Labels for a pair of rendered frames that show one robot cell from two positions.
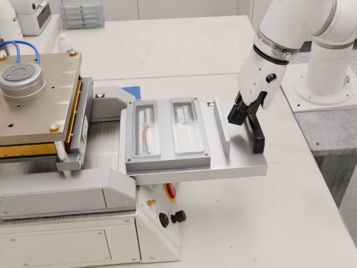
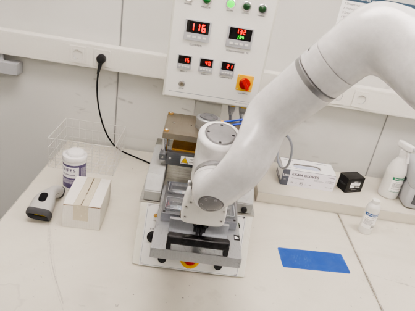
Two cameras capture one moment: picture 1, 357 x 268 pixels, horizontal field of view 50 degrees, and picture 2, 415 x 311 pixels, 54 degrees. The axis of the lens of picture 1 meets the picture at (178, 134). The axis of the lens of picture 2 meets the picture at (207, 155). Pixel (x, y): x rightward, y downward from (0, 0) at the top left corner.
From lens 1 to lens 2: 1.14 m
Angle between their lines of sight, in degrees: 74
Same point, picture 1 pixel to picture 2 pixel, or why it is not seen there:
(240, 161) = (159, 234)
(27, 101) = (194, 127)
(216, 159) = (165, 224)
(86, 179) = (156, 166)
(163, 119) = not seen: hidden behind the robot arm
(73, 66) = not seen: hidden behind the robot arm
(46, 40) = (398, 211)
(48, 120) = (174, 130)
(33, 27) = (405, 197)
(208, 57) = not seen: outside the picture
